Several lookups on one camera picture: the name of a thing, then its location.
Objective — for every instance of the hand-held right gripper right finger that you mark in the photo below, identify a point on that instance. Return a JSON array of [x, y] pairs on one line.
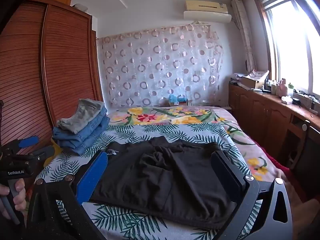
[[228, 172]]

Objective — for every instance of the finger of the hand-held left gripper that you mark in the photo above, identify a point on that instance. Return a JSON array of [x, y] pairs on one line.
[[28, 142], [41, 153]]

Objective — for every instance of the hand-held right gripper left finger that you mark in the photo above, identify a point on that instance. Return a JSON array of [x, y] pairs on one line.
[[94, 177]]

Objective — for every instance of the black pants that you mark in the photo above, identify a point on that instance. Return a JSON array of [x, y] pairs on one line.
[[162, 180]]

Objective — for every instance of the folded gray pants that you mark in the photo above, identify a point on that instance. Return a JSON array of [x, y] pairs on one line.
[[82, 115]]

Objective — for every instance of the person's left hand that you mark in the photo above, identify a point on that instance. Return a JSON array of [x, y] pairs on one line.
[[20, 193]]

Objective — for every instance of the folded blue jeans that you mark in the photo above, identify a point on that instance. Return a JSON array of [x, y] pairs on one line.
[[80, 142]]

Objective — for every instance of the red bedding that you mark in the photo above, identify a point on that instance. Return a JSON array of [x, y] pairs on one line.
[[276, 166]]

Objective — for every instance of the long wooden cabinet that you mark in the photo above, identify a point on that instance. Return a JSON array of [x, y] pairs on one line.
[[262, 115]]

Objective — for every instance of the wooden slatted wardrobe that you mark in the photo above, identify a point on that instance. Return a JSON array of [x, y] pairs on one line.
[[62, 67]]

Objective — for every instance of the small printed cardboard box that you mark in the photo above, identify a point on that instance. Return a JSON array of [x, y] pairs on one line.
[[183, 103]]

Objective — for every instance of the floral blanket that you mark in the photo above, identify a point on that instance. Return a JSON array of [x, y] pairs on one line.
[[155, 115]]

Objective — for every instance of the small white container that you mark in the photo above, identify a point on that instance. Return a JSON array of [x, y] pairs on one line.
[[286, 100]]

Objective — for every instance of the cardboard box with papers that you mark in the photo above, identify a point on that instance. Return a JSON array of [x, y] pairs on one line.
[[251, 82]]

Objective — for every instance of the wood-framed window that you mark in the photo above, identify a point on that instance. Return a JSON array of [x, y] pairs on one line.
[[287, 50]]

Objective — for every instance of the hanging patterned window curtain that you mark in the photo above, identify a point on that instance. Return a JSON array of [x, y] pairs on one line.
[[243, 30]]

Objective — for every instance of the white wall socket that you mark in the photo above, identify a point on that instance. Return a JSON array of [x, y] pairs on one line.
[[199, 72]]

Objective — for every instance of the circle-patterned sheer wall curtain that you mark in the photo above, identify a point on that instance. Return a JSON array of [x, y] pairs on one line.
[[155, 67]]

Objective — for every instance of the white wall air conditioner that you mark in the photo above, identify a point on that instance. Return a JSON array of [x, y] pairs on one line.
[[207, 15]]

